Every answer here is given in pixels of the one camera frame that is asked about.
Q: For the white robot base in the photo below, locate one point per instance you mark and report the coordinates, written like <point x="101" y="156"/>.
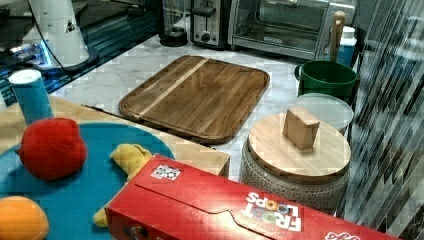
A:
<point x="56" y="37"/>

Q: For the wooden cutting board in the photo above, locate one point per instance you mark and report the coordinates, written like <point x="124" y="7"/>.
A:
<point x="199" y="98"/>

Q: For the ceramic jar with wooden lid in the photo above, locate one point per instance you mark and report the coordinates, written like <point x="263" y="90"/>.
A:
<point x="298" y="157"/>

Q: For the yellow plush banana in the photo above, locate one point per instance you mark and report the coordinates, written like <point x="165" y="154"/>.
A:
<point x="131" y="158"/>

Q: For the red Froot Loops cereal box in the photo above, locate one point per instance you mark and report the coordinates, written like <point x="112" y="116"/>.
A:
<point x="168" y="200"/>

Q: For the silver toaster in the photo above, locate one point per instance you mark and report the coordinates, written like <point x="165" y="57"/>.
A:
<point x="209" y="23"/>

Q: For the green mug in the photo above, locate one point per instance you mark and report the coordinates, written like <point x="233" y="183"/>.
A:
<point x="325" y="77"/>

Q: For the silver toaster oven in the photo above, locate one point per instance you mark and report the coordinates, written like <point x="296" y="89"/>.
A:
<point x="296" y="28"/>

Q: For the blue white-capped bottle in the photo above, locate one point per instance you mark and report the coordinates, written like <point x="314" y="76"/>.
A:
<point x="347" y="46"/>

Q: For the red plush toy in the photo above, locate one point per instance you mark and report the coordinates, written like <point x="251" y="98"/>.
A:
<point x="52" y="148"/>

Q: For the blue round plate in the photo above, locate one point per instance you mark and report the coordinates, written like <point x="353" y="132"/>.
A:
<point x="71" y="202"/>

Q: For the blue cylindrical can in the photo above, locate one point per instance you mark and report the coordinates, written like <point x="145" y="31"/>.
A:
<point x="31" y="95"/>

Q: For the orange plush toy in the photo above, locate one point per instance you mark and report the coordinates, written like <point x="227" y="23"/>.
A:
<point x="22" y="219"/>

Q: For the wooden utensil handle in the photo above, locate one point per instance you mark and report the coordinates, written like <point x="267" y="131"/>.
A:
<point x="336" y="34"/>

